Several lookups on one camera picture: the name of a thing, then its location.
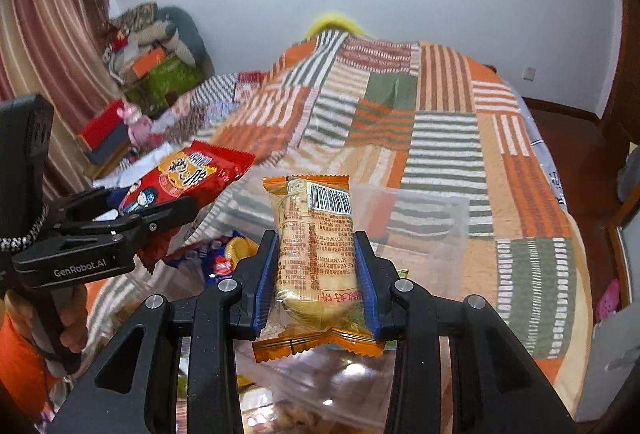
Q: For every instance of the orange box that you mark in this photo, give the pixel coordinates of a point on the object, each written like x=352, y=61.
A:
x=149, y=62

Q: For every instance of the gold foil candy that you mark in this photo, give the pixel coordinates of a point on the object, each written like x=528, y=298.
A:
x=241, y=249

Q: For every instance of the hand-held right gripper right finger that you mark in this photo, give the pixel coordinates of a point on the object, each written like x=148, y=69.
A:
x=369, y=289

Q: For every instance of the person's left hand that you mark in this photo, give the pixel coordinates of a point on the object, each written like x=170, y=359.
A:
x=74, y=319

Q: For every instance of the patterned cushion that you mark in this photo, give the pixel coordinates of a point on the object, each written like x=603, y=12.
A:
x=135, y=16

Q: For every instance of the wooden furniture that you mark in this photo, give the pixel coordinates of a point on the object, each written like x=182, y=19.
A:
x=627, y=78

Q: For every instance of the green box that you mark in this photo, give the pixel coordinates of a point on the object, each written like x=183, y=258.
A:
x=170, y=74

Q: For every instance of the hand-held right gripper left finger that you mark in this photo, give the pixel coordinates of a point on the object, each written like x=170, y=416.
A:
x=265, y=286

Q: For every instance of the clear plastic container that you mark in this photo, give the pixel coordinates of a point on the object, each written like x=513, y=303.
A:
x=430, y=234

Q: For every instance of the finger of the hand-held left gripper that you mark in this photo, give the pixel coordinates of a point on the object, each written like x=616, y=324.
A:
x=160, y=214
x=82, y=204

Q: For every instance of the red box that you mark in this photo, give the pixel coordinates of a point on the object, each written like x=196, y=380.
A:
x=102, y=123

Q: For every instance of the yellow pillow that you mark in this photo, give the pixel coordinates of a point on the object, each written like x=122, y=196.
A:
x=335, y=24

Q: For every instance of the pink slipper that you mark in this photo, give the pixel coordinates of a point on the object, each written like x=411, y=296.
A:
x=608, y=300

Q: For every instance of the striped patchwork blanket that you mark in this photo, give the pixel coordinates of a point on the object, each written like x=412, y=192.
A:
x=450, y=138

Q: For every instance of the orange cake snack packet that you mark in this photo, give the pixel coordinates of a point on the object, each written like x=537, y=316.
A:
x=310, y=254

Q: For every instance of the pink toy figure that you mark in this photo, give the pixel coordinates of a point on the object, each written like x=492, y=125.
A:
x=136, y=126

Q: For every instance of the striped curtain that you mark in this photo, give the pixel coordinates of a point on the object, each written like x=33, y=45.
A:
x=45, y=38

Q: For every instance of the red snack packet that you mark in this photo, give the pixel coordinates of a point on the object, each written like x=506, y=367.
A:
x=200, y=168

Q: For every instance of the wall socket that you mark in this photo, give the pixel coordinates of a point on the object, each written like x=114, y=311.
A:
x=529, y=73

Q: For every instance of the white cloth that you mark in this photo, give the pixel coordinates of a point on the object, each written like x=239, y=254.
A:
x=135, y=166

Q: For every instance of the blue snack packet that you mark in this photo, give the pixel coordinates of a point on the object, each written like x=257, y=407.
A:
x=210, y=264

